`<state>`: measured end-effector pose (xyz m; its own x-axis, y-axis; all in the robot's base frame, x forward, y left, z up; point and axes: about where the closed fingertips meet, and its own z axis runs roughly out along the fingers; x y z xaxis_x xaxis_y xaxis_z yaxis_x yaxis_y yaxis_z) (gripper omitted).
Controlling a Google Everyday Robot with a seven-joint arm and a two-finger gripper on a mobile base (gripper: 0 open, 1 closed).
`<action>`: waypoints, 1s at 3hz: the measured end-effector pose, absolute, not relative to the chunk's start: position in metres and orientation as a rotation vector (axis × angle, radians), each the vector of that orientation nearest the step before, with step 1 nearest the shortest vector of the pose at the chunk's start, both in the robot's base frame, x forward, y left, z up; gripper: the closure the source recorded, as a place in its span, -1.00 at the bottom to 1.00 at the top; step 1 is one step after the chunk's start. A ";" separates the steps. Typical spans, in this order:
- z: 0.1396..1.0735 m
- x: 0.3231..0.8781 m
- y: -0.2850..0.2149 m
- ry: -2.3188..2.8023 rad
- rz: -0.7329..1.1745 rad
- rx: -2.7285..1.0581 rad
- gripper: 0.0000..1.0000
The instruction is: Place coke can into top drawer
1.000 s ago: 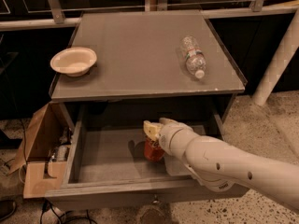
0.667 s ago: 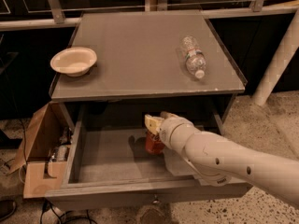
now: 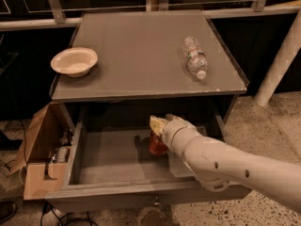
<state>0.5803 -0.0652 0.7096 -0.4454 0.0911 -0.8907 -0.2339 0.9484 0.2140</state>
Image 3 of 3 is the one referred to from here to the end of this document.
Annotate clear plastic water bottle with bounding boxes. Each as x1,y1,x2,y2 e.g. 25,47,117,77
182,36,208,80

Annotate white diagonal post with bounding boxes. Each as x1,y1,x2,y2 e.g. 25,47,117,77
254,9,301,107

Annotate brown cardboard box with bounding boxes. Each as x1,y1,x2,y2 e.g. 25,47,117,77
9,103,70,201

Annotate grey cabinet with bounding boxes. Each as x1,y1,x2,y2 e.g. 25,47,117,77
52,10,246,130

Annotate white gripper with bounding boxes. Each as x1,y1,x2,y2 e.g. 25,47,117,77
150,114,200,152

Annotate black floor cables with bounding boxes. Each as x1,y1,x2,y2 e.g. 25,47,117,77
39,201,100,226

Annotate open grey top drawer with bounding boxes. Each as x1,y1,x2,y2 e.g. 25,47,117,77
46,117,250,212

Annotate metal railing frame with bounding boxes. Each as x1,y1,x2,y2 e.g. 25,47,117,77
0,0,300,32

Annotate red coke can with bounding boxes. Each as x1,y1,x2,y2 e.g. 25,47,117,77
149,132,167,156

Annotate metal drawer knob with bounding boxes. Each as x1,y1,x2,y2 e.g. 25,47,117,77
153,196,162,206

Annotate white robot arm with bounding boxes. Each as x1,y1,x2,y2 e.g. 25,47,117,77
150,114,301,212

